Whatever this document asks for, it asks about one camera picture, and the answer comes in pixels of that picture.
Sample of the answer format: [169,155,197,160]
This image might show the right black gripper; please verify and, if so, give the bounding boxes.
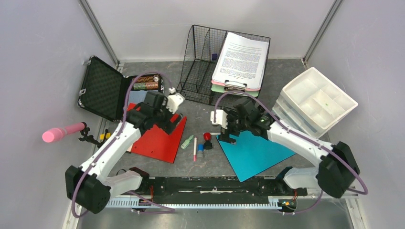
[217,110,249,146]

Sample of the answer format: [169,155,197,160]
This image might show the pink clear clipboard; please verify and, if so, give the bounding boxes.
[211,80,263,93]

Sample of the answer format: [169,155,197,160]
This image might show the red clipboard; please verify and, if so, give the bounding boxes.
[128,117,187,164]

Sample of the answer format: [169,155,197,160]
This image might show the teal blue clipboard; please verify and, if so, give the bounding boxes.
[219,131,295,182]

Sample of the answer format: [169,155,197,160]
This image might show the light green clipboard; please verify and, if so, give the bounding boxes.
[211,84,261,97]

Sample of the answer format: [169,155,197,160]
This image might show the white printed paper sheet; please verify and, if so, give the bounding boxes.
[211,31,270,88]

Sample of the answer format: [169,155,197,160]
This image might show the black wire mesh organizer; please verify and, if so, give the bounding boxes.
[176,24,271,106]

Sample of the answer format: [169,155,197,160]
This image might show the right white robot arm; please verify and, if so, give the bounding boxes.
[210,97,360,198]

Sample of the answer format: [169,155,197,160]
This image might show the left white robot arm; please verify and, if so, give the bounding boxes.
[65,91,185,218]

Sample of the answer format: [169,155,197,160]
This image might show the blue playing card deck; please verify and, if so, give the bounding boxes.
[128,90,147,104]

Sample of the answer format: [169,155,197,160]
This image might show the red chip stack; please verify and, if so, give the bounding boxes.
[145,82,159,90]

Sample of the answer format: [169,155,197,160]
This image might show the green chip stack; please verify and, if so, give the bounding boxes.
[132,83,147,91]

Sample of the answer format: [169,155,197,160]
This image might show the orange black chip stack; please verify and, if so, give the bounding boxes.
[133,74,160,83]

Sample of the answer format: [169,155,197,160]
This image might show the green small highlighter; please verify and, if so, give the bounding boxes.
[181,135,194,149]

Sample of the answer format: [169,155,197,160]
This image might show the red black stamp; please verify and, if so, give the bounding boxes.
[203,132,213,150]

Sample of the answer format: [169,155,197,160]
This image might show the black poker chip case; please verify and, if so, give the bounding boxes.
[78,55,164,122]

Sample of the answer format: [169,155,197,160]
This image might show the yellow black connector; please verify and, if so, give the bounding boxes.
[99,133,111,141]

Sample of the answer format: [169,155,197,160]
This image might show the blue grey small cylinder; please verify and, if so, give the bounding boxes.
[196,144,204,159]

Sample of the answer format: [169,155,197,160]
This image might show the pink pen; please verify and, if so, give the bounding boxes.
[193,137,198,162]

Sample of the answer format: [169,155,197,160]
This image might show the white plastic drawer organizer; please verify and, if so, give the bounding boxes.
[272,67,358,138]

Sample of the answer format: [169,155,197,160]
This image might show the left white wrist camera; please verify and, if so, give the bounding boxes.
[166,93,185,114]

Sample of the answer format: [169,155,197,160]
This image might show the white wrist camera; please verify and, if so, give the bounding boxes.
[166,93,185,114]
[210,109,228,129]

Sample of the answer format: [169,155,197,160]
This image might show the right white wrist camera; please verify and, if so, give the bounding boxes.
[210,109,228,129]

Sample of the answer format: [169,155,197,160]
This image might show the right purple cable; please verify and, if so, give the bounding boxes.
[213,92,369,216]

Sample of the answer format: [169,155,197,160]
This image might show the purple cable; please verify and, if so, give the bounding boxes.
[213,92,369,216]
[71,71,176,219]

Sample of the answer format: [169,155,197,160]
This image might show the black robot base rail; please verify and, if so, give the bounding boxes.
[120,175,308,206]

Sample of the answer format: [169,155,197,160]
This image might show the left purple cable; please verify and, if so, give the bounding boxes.
[71,71,176,219]

